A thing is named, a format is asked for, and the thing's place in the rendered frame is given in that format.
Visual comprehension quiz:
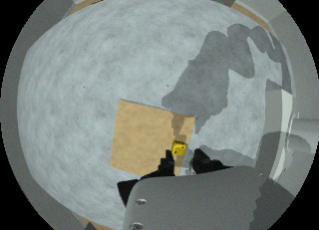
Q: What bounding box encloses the white die with black pips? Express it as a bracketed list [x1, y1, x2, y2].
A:
[189, 162, 195, 174]

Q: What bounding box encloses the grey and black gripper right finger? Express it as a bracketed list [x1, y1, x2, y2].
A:
[192, 148, 233, 174]

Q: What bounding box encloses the tan square mat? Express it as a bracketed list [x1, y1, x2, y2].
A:
[111, 100, 195, 176]

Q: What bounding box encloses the yellow die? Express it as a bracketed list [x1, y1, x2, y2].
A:
[171, 140, 185, 155]

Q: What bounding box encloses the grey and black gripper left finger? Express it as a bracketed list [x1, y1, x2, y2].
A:
[117, 150, 175, 207]

